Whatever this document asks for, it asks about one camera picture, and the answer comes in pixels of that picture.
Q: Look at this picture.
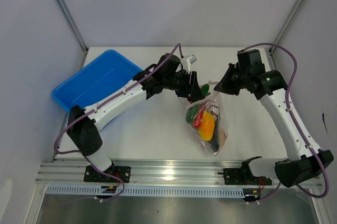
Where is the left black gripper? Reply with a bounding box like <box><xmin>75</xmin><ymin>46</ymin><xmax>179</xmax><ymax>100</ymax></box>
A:
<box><xmin>164</xmin><ymin>71</ymin><xmax>204</xmax><ymax>101</ymax></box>

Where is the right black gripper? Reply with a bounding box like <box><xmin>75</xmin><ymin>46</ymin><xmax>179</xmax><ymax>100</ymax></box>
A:
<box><xmin>214</xmin><ymin>63</ymin><xmax>250</xmax><ymax>96</ymax></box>

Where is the green toy cucumber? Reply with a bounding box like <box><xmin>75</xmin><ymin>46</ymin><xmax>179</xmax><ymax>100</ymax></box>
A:
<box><xmin>185</xmin><ymin>84</ymin><xmax>210</xmax><ymax>124</ymax></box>

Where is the clear pink-dotted zip bag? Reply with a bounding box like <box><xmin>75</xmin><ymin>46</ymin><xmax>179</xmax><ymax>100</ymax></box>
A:
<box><xmin>179</xmin><ymin>80</ymin><xmax>229</xmax><ymax>156</ymax></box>

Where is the yellow toy mango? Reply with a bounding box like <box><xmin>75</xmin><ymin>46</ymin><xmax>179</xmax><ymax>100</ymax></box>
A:
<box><xmin>198</xmin><ymin>112</ymin><xmax>215</xmax><ymax>141</ymax></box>

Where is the toy steak slice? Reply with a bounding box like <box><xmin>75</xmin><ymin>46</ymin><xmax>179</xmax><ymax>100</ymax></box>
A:
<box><xmin>217</xmin><ymin>126</ymin><xmax>227</xmax><ymax>147</ymax></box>

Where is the grey toy fish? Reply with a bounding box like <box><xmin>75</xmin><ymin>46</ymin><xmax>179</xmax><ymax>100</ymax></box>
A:
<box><xmin>208</xmin><ymin>119</ymin><xmax>221</xmax><ymax>155</ymax></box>

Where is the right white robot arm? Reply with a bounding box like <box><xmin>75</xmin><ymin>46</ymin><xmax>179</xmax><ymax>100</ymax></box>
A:
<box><xmin>214</xmin><ymin>49</ymin><xmax>334</xmax><ymax>188</ymax></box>

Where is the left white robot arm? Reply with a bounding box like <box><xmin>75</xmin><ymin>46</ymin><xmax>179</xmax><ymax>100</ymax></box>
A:
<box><xmin>67</xmin><ymin>53</ymin><xmax>206</xmax><ymax>182</ymax></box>

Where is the blue plastic bin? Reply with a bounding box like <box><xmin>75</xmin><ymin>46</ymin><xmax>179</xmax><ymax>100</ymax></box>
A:
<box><xmin>51</xmin><ymin>49</ymin><xmax>144</xmax><ymax>131</ymax></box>

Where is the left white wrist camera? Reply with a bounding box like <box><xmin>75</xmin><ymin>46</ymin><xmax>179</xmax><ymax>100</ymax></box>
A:
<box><xmin>181</xmin><ymin>55</ymin><xmax>197</xmax><ymax>73</ymax></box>

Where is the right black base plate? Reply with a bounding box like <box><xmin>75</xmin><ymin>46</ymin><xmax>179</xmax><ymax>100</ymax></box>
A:
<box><xmin>218</xmin><ymin>168</ymin><xmax>272</xmax><ymax>186</ymax></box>

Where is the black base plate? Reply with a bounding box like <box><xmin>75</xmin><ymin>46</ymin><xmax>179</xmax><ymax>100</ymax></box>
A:
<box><xmin>218</xmin><ymin>168</ymin><xmax>272</xmax><ymax>186</ymax></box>
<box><xmin>83</xmin><ymin>166</ymin><xmax>131</xmax><ymax>184</ymax></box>

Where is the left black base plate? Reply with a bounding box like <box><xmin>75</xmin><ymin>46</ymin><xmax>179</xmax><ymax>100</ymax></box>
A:
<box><xmin>83</xmin><ymin>166</ymin><xmax>131</xmax><ymax>184</ymax></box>

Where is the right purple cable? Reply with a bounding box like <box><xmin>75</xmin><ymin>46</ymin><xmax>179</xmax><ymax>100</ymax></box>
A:
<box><xmin>241</xmin><ymin>43</ymin><xmax>330</xmax><ymax>205</ymax></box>

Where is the white slotted cable duct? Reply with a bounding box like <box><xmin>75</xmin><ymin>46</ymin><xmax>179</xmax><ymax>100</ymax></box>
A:
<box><xmin>46</xmin><ymin>185</ymin><xmax>245</xmax><ymax>198</ymax></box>

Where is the aluminium mounting rail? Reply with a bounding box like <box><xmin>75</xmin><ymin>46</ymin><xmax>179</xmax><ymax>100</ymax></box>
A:
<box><xmin>34</xmin><ymin>157</ymin><xmax>323</xmax><ymax>190</ymax></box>

